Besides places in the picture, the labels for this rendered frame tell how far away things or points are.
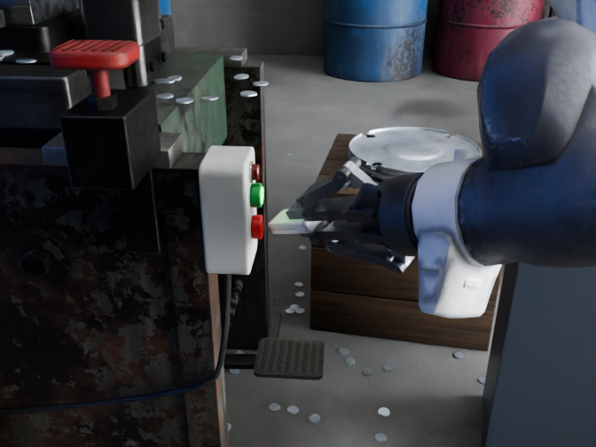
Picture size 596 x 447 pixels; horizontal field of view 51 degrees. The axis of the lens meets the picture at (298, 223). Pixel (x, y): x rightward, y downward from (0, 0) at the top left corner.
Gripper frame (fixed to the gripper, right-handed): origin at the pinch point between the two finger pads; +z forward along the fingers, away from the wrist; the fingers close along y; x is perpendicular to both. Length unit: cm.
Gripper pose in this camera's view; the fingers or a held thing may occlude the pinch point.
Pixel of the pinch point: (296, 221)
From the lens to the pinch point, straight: 70.4
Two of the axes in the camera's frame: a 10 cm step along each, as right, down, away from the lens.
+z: -6.1, 0.3, 7.9
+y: -5.0, -7.9, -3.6
